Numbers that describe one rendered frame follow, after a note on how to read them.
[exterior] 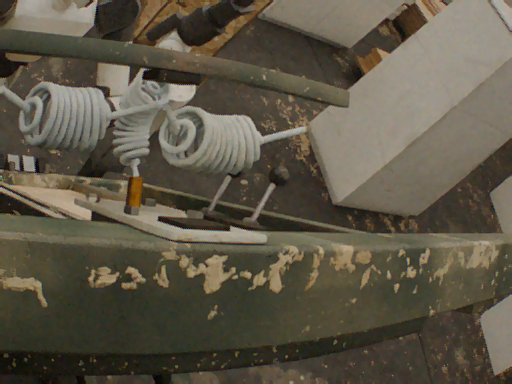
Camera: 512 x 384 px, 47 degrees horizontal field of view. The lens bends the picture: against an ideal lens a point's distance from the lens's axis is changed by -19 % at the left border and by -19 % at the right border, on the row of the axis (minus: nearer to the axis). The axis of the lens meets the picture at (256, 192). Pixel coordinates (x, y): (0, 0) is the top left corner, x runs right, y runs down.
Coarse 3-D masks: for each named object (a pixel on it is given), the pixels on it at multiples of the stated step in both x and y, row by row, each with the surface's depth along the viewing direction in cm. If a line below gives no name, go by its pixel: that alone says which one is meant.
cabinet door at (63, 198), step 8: (32, 192) 156; (40, 192) 160; (48, 192) 163; (56, 192) 167; (64, 192) 169; (72, 192) 172; (48, 200) 145; (56, 200) 148; (64, 200) 151; (72, 200) 154; (64, 208) 136; (72, 208) 138; (80, 208) 141; (88, 216) 130
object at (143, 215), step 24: (144, 72) 62; (168, 72) 61; (144, 96) 64; (168, 96) 66; (120, 120) 67; (144, 120) 67; (120, 144) 70; (144, 144) 68; (0, 192) 95; (24, 192) 99; (48, 216) 79; (72, 216) 81; (96, 216) 69; (120, 216) 61; (144, 216) 62; (192, 216) 66; (192, 240) 56; (216, 240) 58; (240, 240) 60; (264, 240) 61
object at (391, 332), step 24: (360, 336) 107; (384, 336) 112; (0, 360) 64; (24, 360) 66; (48, 360) 69; (72, 360) 71; (96, 360) 74; (120, 360) 76; (144, 360) 79; (168, 360) 81; (192, 360) 84; (216, 360) 87; (240, 360) 90; (264, 360) 93; (288, 360) 96
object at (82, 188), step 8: (80, 184) 175; (88, 184) 179; (80, 192) 173; (88, 192) 170; (96, 192) 166; (104, 192) 163; (112, 192) 166; (112, 200) 160; (120, 200) 157; (168, 208) 148
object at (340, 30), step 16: (288, 0) 470; (304, 0) 474; (320, 0) 478; (336, 0) 481; (352, 0) 484; (368, 0) 488; (384, 0) 491; (400, 0) 494; (272, 16) 484; (288, 16) 488; (304, 16) 492; (320, 16) 496; (336, 16) 499; (352, 16) 503; (368, 16) 507; (384, 16) 510; (304, 32) 514; (320, 32) 514; (336, 32) 518; (352, 32) 522
